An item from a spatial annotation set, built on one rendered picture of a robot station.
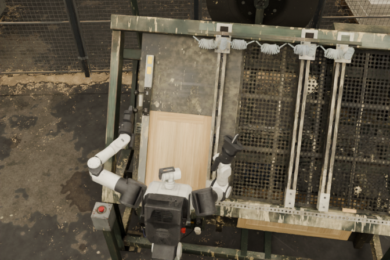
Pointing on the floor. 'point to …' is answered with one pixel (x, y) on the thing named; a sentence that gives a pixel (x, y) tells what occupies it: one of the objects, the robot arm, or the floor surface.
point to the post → (112, 245)
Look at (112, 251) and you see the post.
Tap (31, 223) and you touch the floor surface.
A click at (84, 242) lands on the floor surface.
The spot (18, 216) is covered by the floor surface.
